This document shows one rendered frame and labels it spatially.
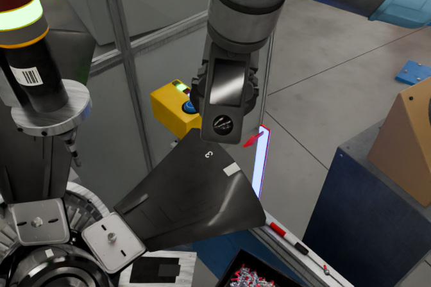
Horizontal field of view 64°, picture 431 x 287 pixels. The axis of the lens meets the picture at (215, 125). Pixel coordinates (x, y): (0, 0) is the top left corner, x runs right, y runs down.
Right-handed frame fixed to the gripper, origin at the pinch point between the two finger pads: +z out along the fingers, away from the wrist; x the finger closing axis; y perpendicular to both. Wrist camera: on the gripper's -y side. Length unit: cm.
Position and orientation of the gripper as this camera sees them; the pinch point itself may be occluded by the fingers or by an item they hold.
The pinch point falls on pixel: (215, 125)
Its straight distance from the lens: 53.6
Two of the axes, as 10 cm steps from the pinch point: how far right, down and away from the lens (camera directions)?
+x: -9.9, -1.6, -0.5
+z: -1.2, 4.8, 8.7
